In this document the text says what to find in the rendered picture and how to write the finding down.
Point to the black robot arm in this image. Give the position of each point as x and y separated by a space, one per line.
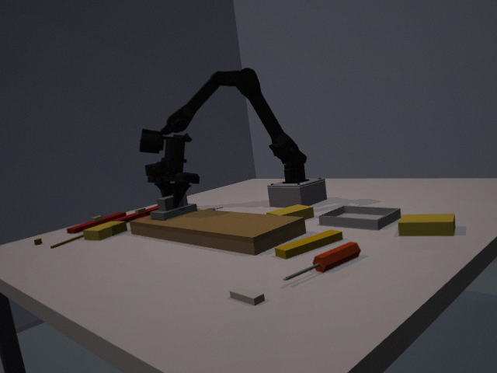
248 84

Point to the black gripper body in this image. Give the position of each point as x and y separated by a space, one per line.
178 176

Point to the brown rectangular panel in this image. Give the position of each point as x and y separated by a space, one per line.
237 232

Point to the olive yellow rectangular block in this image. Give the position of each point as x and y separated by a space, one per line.
296 211
427 224
106 230

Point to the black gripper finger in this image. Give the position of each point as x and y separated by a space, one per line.
165 189
178 191

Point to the yellow flat bar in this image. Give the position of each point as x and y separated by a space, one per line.
308 244

